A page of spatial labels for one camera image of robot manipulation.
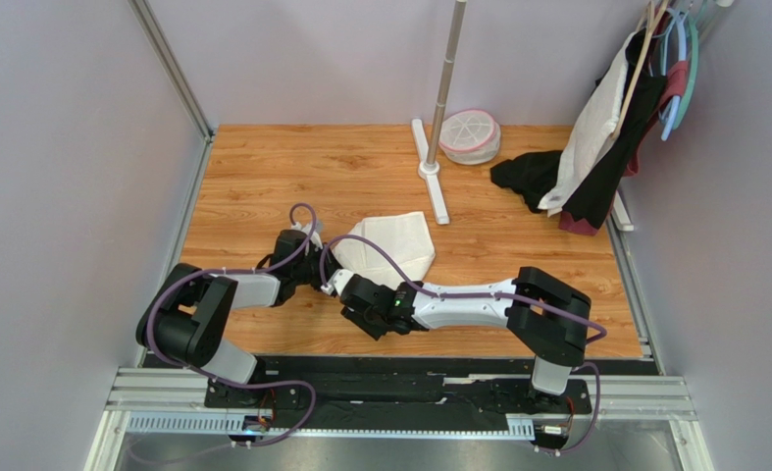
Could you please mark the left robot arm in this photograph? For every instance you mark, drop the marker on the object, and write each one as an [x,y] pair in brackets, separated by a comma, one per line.
[185,322]

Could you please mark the white stand with metal pole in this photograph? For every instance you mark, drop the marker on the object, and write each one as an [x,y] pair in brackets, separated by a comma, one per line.
[427,146]

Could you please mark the aluminium frame rail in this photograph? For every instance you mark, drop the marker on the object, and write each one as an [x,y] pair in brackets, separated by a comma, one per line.
[169,61]

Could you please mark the black hanging garment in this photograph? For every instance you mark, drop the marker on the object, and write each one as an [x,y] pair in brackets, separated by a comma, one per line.
[589,206]

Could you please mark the white cloth napkin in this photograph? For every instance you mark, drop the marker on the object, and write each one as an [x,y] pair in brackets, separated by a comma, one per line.
[405,238]

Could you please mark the green plastic hanger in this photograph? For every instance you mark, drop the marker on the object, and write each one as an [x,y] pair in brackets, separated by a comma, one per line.
[690,20]

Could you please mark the white hanging towel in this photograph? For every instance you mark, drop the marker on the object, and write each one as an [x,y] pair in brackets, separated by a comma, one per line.
[591,135]

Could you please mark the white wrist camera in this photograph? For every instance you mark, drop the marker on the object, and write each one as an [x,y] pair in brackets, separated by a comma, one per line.
[337,283]
[313,230]

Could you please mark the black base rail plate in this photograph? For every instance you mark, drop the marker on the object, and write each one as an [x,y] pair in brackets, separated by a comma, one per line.
[400,394]

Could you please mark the black cloth on table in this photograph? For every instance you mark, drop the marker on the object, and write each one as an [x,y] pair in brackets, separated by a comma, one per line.
[531,175]

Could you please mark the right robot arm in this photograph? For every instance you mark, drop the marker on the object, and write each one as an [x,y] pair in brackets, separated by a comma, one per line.
[548,316]

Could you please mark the wooden hanger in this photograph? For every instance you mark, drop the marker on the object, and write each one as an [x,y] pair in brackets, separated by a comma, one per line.
[648,23]

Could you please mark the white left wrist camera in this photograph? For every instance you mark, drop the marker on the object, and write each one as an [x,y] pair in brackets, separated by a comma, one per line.
[313,230]

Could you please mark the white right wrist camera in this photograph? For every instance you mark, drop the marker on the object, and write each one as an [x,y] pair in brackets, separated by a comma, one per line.
[337,283]

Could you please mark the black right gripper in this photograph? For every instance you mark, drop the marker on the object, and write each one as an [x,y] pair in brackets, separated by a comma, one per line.
[347,295]

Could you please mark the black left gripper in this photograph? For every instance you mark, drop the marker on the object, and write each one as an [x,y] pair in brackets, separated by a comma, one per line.
[332,264]

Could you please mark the blue plastic hanger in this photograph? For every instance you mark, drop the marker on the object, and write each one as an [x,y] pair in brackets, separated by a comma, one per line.
[673,63]

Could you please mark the dark red hanging garment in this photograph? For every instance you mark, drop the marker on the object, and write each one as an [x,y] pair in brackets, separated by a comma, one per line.
[676,86]

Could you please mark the white mesh pink rimmed basket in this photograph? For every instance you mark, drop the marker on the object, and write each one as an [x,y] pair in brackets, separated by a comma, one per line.
[470,137]

